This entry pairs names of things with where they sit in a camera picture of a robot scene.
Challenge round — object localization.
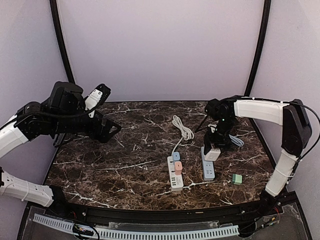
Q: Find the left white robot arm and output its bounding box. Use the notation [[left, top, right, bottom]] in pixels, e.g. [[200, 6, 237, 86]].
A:
[[0, 81, 122, 218]]

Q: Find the right black frame post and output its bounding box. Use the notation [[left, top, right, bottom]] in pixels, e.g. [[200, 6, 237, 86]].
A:
[[244, 0, 272, 97]]

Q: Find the white power strip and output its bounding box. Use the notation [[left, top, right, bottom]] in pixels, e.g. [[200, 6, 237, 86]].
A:
[[167, 156, 184, 192]]

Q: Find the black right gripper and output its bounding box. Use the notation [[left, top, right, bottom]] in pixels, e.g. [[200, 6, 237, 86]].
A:
[[204, 118, 236, 156]]

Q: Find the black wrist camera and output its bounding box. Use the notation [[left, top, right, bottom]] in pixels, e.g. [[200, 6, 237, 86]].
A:
[[204, 98, 220, 121], [48, 81, 85, 114]]

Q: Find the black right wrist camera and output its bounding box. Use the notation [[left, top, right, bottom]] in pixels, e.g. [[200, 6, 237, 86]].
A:
[[204, 98, 220, 121]]

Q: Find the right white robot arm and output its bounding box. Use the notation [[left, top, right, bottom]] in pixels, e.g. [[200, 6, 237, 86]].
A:
[[201, 95, 312, 198]]

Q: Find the black frame post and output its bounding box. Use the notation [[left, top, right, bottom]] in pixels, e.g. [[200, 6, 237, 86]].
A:
[[49, 0, 76, 84], [244, 0, 272, 97]]

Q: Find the left black frame post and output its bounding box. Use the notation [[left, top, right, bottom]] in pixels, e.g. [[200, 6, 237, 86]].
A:
[[49, 0, 76, 84]]

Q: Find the black front rail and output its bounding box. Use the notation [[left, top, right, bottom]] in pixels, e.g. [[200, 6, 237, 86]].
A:
[[27, 193, 298, 227]]

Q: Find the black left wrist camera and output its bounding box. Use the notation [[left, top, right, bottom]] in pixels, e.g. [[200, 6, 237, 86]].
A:
[[48, 81, 85, 114]]

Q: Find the small circuit board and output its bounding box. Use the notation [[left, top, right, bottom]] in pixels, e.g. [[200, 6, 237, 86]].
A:
[[72, 224, 94, 236]]

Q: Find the white power strip cable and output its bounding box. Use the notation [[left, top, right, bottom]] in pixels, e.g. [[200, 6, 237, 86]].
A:
[[169, 114, 195, 156]]

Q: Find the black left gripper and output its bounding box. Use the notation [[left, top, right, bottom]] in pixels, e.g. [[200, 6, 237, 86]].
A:
[[50, 105, 122, 143]]

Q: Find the green plug charger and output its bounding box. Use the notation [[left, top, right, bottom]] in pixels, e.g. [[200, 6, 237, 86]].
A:
[[231, 173, 243, 185]]

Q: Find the grey blue power strip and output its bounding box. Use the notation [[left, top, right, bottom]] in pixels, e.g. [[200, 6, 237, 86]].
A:
[[201, 146, 215, 181]]

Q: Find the white slotted cable duct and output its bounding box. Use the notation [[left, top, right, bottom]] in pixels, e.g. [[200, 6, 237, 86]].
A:
[[32, 213, 239, 240]]

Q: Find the pink plug charger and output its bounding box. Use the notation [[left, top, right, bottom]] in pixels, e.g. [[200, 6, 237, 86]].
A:
[[174, 161, 183, 176]]

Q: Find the white cube socket adapter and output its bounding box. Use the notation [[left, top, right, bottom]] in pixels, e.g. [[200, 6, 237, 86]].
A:
[[204, 148, 221, 162]]

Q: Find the blue plug charger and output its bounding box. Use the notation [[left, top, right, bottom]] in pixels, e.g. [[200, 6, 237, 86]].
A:
[[172, 151, 181, 162]]

